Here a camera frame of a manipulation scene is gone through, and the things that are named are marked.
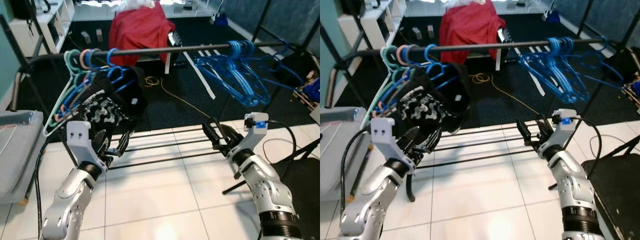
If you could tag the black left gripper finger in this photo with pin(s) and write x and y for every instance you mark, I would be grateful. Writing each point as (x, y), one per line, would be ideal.
(103, 137)
(432, 144)
(122, 145)
(412, 136)

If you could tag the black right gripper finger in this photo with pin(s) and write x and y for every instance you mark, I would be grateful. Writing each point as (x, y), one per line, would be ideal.
(541, 126)
(212, 137)
(525, 135)
(220, 127)

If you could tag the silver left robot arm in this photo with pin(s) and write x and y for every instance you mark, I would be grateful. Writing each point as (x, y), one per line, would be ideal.
(367, 205)
(67, 200)

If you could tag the pink plastic hanger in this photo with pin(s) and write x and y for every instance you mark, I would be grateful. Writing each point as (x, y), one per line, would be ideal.
(82, 59)
(398, 55)

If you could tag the mint green plastic hanger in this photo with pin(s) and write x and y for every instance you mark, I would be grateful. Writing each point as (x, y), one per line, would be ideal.
(384, 56)
(66, 60)

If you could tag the black garment white camouflage print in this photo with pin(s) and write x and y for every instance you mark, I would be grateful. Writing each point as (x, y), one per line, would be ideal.
(430, 107)
(107, 112)

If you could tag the black floor carpet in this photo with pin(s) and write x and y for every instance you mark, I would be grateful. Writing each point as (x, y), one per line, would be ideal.
(165, 107)
(500, 107)

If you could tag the white floor tape strip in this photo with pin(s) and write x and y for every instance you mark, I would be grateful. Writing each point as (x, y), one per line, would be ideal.
(202, 77)
(530, 72)

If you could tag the black metal clothes rack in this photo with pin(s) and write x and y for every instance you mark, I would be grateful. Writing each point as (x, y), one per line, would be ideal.
(175, 49)
(490, 46)

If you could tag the small grey box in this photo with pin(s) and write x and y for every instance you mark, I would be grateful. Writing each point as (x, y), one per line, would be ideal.
(431, 32)
(85, 38)
(99, 36)
(417, 34)

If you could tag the blue floor mop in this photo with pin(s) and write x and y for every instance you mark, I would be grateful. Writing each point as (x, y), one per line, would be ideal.
(221, 20)
(552, 16)

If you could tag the red cloth cover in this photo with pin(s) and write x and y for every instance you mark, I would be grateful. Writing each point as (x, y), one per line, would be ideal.
(470, 30)
(140, 32)

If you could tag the white shelf unit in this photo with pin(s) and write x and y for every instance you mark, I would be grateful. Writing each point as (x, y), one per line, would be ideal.
(377, 22)
(47, 27)

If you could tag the white plastic bag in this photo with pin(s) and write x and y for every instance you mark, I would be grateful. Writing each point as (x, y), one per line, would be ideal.
(137, 4)
(467, 3)

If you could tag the black backpack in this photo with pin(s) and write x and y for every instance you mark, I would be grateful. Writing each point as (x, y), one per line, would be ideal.
(352, 6)
(25, 9)

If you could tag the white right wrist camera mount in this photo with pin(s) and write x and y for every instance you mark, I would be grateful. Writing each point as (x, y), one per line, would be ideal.
(251, 134)
(562, 131)

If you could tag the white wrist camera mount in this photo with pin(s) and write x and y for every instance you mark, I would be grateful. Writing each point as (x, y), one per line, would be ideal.
(251, 134)
(562, 131)
(79, 136)
(385, 134)

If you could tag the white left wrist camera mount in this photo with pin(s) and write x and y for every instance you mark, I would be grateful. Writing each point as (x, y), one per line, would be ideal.
(385, 134)
(79, 136)

